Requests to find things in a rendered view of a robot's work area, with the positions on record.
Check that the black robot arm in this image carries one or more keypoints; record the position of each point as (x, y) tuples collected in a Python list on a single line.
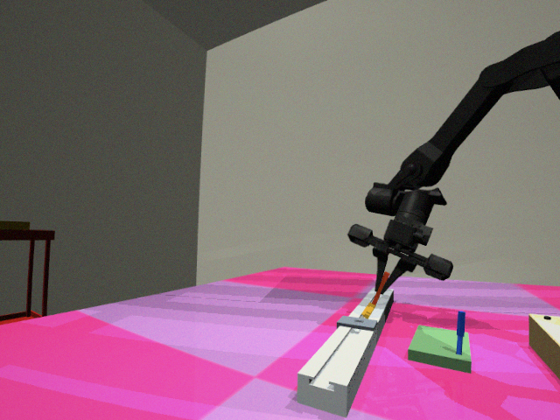
[(534, 66)]

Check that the grey slotted aluminum rail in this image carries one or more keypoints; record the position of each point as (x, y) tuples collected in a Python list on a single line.
[(329, 381)]

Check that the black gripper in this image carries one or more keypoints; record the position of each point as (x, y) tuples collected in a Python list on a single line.
[(434, 266)]

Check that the blue pin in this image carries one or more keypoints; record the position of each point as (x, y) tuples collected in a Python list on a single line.
[(460, 330)]

